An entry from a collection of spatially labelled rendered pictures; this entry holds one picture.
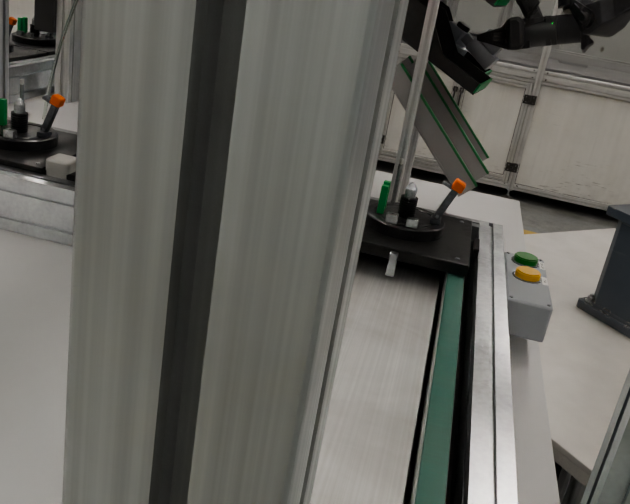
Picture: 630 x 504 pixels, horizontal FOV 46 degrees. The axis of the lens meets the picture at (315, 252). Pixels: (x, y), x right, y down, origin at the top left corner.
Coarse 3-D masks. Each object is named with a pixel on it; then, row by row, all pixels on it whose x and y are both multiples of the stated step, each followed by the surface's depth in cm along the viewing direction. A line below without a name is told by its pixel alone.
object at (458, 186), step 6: (444, 180) 127; (456, 180) 126; (450, 186) 126; (456, 186) 126; (462, 186) 126; (450, 192) 127; (456, 192) 127; (450, 198) 127; (444, 204) 128; (438, 210) 128; (444, 210) 128; (438, 216) 128
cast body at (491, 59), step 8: (464, 40) 156; (472, 40) 154; (472, 48) 155; (480, 48) 154; (488, 48) 153; (496, 48) 153; (480, 56) 154; (488, 56) 154; (496, 56) 157; (480, 64) 155; (488, 64) 154
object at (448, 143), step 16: (400, 64) 145; (400, 80) 146; (432, 80) 156; (400, 96) 146; (432, 96) 157; (432, 112) 145; (448, 112) 156; (416, 128) 147; (432, 128) 146; (448, 128) 157; (432, 144) 147; (448, 144) 146; (464, 144) 157; (448, 160) 147; (464, 160) 158; (480, 160) 157; (448, 176) 147; (464, 176) 146; (480, 176) 158; (464, 192) 147
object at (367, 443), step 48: (384, 288) 119; (432, 288) 122; (384, 336) 103; (336, 384) 90; (384, 384) 92; (432, 384) 87; (336, 432) 81; (384, 432) 82; (432, 432) 78; (336, 480) 74; (384, 480) 75; (432, 480) 71
